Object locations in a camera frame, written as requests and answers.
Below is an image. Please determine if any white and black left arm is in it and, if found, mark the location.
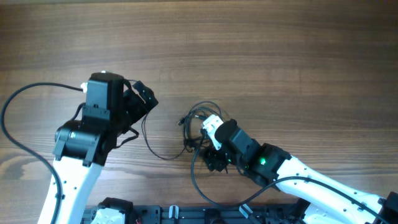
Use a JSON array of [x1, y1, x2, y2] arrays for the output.
[[39, 72, 158, 223]]

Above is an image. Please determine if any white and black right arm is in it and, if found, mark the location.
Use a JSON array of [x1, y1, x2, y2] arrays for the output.
[[201, 115, 397, 223]]

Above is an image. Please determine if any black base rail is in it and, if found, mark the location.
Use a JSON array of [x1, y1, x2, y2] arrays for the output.
[[83, 203, 312, 224]]

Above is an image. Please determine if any black left camera cable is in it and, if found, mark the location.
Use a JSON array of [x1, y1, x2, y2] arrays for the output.
[[0, 82, 85, 224]]

